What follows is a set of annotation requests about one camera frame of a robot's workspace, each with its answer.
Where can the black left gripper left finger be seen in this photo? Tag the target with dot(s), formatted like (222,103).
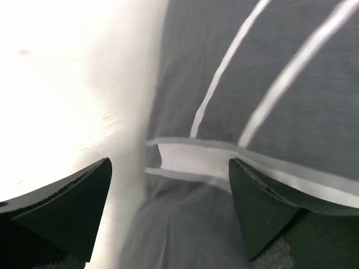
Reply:
(56,225)

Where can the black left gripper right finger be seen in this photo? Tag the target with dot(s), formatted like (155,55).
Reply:
(286,228)

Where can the blue pillowcase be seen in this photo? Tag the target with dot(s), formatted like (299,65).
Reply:
(271,83)

